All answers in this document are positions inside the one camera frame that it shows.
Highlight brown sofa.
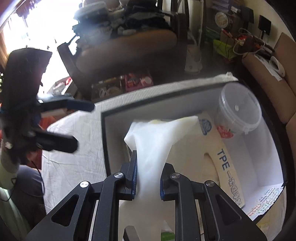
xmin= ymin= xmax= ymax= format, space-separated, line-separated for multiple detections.
xmin=242 ymin=33 xmax=295 ymax=159

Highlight wooden chair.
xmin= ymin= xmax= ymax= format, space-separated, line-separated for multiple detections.
xmin=58 ymin=13 xmax=188 ymax=99

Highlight black storage box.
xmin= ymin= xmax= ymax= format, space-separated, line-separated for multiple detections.
xmin=101 ymin=80 xmax=287 ymax=222

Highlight green plastic plate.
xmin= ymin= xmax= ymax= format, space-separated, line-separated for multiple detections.
xmin=161 ymin=232 xmax=175 ymax=241

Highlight clear plastic tub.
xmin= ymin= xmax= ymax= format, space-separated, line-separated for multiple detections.
xmin=214 ymin=82 xmax=262 ymax=139

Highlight TPE glove box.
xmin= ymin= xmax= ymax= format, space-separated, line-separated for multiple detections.
xmin=198 ymin=111 xmax=245 ymax=208

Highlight white rubber glove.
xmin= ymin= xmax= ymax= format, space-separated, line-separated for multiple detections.
xmin=118 ymin=116 xmax=198 ymax=240

